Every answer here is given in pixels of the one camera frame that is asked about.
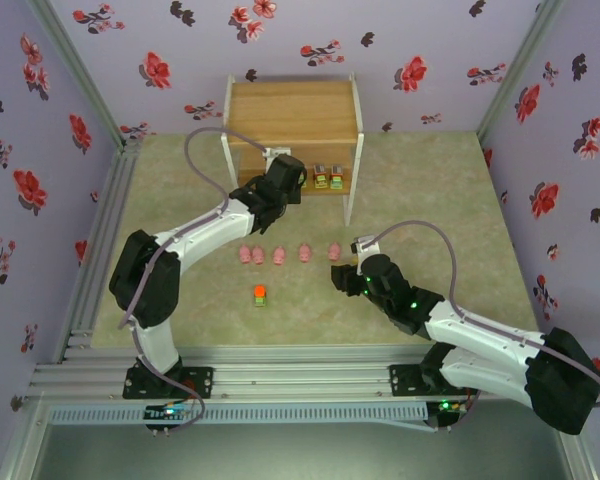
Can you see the pink plastic pig toy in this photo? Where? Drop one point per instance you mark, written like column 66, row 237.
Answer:
column 244, row 255
column 305, row 253
column 258, row 255
column 334, row 251
column 279, row 256

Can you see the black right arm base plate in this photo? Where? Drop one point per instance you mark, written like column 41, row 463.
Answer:
column 405, row 380

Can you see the grey metal sheet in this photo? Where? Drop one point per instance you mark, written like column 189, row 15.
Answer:
column 300, row 455

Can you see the aluminium side rail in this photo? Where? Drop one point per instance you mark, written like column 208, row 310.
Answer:
column 105, row 210

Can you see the aluminium frame bar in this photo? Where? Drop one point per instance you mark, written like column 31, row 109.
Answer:
column 22, row 440
column 575, row 440

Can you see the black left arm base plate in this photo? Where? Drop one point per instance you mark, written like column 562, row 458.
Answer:
column 200, row 382

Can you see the green toy truck brown box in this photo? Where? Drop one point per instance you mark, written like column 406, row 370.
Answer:
column 320, row 179
column 335, row 180

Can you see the wooden shelf white frame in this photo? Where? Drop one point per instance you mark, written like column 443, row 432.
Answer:
column 290, row 110

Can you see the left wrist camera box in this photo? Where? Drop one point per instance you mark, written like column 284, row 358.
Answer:
column 280, row 151

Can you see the green toy truck orange dome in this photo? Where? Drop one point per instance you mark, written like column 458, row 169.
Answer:
column 260, row 296

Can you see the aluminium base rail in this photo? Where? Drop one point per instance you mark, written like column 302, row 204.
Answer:
column 300, row 375

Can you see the aluminium corner post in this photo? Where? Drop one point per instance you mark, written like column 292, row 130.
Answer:
column 517, row 70
column 77, row 70

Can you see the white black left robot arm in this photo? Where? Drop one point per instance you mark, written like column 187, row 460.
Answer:
column 205, row 227

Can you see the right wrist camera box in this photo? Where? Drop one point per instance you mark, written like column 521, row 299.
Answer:
column 367, row 245

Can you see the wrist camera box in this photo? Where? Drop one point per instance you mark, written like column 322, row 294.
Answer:
column 367, row 245
column 280, row 151

